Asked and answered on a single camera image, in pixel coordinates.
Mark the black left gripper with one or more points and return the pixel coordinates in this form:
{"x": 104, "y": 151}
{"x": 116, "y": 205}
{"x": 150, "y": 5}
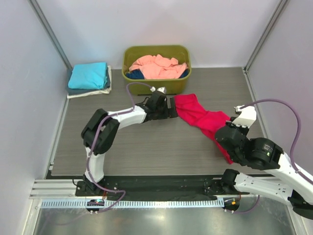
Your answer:
{"x": 171, "y": 106}

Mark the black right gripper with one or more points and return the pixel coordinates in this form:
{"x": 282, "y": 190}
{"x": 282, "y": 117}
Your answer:
{"x": 222, "y": 136}

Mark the red t shirt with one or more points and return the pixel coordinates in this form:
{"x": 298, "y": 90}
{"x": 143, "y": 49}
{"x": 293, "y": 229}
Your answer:
{"x": 209, "y": 122}

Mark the olive green plastic bin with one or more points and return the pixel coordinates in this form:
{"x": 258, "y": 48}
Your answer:
{"x": 173, "y": 86}

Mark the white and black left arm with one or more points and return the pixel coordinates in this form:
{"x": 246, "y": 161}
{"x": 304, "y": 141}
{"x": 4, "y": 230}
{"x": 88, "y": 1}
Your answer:
{"x": 100, "y": 131}

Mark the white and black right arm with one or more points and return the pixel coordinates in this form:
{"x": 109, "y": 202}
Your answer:
{"x": 296, "y": 187}

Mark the peach t shirt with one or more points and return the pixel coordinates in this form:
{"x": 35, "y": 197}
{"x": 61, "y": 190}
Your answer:
{"x": 157, "y": 67}

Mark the dark blue t shirt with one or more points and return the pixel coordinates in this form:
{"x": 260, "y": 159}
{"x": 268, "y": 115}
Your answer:
{"x": 137, "y": 74}

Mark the folded white t shirt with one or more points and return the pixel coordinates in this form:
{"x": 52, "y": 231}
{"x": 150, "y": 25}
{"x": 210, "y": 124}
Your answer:
{"x": 102, "y": 91}

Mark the folded turquoise t shirt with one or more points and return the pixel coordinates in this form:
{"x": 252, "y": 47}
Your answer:
{"x": 90, "y": 76}

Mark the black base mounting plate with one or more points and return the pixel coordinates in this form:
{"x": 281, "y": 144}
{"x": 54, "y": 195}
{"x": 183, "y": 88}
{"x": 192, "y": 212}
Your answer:
{"x": 170, "y": 187}

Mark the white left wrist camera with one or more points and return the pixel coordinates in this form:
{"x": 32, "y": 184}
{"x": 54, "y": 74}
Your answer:
{"x": 161, "y": 89}

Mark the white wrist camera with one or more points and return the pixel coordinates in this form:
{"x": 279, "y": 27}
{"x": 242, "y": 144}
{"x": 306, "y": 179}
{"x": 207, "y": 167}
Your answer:
{"x": 246, "y": 116}
{"x": 161, "y": 89}

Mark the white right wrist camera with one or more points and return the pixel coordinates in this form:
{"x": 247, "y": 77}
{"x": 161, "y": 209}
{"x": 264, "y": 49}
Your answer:
{"x": 246, "y": 116}

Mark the right aluminium frame post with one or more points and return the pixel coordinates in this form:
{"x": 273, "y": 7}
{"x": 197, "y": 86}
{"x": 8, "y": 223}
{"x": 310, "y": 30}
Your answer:
{"x": 282, "y": 4}

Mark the aluminium frame post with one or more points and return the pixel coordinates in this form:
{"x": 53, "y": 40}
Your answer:
{"x": 282, "y": 4}
{"x": 48, "y": 29}

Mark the white slotted cable duct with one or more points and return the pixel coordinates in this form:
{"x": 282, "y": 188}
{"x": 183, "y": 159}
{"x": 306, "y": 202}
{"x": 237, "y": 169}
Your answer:
{"x": 100, "y": 204}

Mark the aluminium front rail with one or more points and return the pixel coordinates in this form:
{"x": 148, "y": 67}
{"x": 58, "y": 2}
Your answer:
{"x": 76, "y": 188}

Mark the left aluminium frame post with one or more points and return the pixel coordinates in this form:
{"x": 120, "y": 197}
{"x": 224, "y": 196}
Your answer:
{"x": 48, "y": 29}

